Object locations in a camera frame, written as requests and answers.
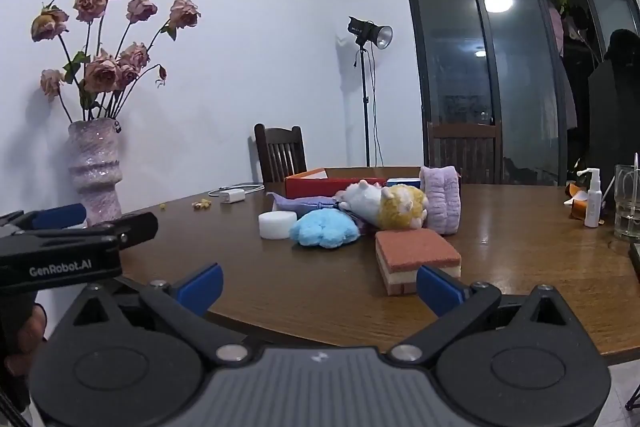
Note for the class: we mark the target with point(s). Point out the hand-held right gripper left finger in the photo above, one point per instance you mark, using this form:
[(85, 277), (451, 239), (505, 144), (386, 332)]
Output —
[(200, 289)]

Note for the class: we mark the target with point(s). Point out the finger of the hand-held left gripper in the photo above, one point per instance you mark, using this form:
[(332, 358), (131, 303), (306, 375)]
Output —
[(60, 214), (135, 227)]

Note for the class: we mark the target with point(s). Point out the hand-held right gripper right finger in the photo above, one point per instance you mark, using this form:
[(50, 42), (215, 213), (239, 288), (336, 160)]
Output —
[(440, 294)]

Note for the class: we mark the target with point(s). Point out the brick red sponge block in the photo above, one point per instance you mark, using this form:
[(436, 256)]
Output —
[(415, 252)]

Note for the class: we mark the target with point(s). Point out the yellow plush toy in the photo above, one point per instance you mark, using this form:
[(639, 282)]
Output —
[(402, 207)]

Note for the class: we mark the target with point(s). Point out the white round sponge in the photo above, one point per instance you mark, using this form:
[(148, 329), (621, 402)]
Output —
[(276, 224)]

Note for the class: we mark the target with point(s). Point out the lavender cloth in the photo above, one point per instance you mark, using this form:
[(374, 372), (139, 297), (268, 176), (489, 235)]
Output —
[(295, 204)]

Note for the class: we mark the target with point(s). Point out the red and orange cardboard box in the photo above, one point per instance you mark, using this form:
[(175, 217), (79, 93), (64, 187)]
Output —
[(310, 184)]

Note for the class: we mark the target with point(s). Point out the person's left hand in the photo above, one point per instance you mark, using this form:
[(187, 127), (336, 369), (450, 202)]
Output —
[(30, 332)]

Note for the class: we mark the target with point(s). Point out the pink textured ceramic vase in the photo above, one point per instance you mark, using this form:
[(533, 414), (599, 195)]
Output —
[(95, 167)]

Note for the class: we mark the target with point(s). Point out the yellow dried petals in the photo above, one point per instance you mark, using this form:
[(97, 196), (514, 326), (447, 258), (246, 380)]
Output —
[(201, 205)]

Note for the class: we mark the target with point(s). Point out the purple fluffy headband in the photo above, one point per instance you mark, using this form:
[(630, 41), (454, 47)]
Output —
[(442, 202)]

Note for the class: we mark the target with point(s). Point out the white charger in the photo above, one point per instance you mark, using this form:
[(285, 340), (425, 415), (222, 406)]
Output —
[(232, 196)]

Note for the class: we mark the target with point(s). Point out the blue printed packet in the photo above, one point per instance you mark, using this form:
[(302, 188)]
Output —
[(402, 181)]

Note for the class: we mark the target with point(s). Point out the white plush toy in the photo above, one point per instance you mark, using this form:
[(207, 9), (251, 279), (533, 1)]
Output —
[(360, 202)]

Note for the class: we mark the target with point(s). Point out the blue fluffy plush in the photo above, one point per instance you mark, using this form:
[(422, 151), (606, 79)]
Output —
[(322, 229)]

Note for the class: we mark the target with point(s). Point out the dark wooden chair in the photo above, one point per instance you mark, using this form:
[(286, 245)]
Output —
[(280, 152), (465, 152)]

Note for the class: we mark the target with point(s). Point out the bunch of dried pink roses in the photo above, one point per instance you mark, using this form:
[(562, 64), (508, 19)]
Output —
[(105, 72)]

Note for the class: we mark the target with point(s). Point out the orange curled strip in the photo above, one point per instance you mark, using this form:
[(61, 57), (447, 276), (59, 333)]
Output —
[(579, 207)]

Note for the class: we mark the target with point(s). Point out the white spray bottle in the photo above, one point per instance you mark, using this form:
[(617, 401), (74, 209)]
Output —
[(592, 207)]

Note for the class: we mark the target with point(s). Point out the black framed sliding glass door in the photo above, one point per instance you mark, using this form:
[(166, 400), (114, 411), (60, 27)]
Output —
[(450, 57)]

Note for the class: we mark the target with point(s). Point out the hanging clothes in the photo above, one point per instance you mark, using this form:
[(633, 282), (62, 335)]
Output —
[(565, 57)]

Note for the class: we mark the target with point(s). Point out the black tripod stand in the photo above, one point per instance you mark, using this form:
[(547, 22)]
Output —
[(367, 34)]

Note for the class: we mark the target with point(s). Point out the black fuzzy item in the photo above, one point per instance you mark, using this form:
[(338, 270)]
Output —
[(622, 44)]

